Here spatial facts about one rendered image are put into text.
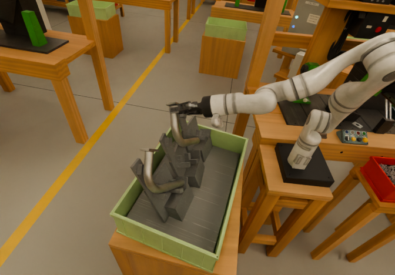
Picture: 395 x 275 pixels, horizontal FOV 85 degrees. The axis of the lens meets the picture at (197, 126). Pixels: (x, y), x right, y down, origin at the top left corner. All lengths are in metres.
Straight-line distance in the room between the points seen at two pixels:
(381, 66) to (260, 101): 0.29
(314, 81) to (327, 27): 1.11
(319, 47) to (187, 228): 1.45
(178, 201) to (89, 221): 1.21
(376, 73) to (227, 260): 0.81
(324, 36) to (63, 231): 2.33
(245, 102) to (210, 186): 0.53
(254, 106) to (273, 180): 0.59
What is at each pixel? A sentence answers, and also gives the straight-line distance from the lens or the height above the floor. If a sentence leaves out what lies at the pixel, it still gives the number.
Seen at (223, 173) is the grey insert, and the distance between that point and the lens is 1.14.
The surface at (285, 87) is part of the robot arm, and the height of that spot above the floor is 1.43.
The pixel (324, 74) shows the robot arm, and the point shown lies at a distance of 0.70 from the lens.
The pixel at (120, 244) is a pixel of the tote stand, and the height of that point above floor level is 0.79.
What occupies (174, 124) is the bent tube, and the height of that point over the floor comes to 1.23.
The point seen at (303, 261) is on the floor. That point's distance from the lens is 2.05.
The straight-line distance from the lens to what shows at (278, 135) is 1.38.
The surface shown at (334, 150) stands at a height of 0.85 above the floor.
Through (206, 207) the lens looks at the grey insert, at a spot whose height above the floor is 0.85.
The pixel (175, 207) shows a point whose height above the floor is 0.93.
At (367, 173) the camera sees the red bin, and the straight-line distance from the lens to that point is 1.56.
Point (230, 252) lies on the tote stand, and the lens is 1.03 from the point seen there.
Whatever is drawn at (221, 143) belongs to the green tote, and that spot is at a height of 0.88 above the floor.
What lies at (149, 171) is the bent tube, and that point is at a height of 1.14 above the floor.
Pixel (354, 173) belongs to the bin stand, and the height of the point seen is 0.77.
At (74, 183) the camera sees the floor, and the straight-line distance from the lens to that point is 2.28.
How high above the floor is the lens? 1.75
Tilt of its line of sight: 41 degrees down
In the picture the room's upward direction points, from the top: 6 degrees clockwise
